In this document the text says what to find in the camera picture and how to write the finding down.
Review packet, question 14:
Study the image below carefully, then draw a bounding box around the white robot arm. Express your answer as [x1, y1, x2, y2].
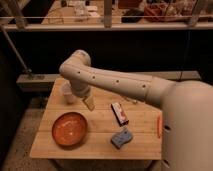
[59, 50, 213, 171]

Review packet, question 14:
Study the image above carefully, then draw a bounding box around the orange bowl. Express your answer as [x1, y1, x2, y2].
[52, 112, 88, 147]

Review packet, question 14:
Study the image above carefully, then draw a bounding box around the white plastic bottle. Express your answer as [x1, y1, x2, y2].
[125, 97, 138, 104]

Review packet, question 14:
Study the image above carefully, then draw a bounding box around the wooden table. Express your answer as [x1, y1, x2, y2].
[30, 78, 161, 160]

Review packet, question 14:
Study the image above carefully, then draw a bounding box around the orange carrot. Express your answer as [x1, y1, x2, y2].
[157, 115, 163, 138]

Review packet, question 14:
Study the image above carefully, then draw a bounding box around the black bag on shelf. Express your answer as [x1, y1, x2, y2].
[121, 9, 144, 23]

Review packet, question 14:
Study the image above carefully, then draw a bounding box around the diagonal metal strut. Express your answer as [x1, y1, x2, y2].
[0, 26, 33, 79]

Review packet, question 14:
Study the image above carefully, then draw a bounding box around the grey metal rail beam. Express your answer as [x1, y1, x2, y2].
[16, 70, 201, 92]

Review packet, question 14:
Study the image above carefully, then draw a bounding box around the orange coiled cable pile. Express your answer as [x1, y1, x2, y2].
[143, 2, 181, 23]

